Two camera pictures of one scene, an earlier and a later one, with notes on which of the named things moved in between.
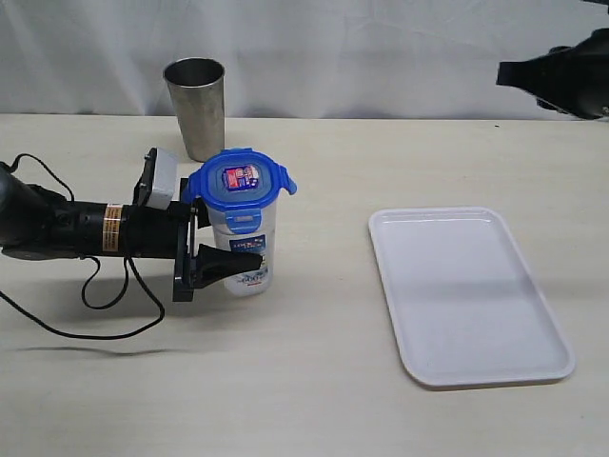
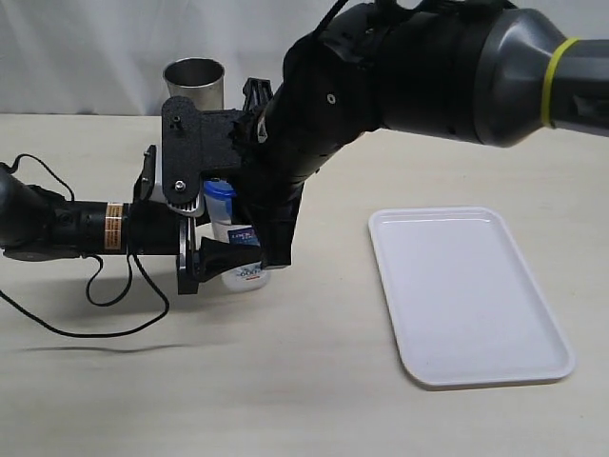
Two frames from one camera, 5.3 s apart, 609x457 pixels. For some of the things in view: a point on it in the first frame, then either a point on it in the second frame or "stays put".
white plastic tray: x=464 y=308 stays put
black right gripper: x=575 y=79 -> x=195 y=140
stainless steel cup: x=197 y=87 stays put
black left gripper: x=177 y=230 stays put
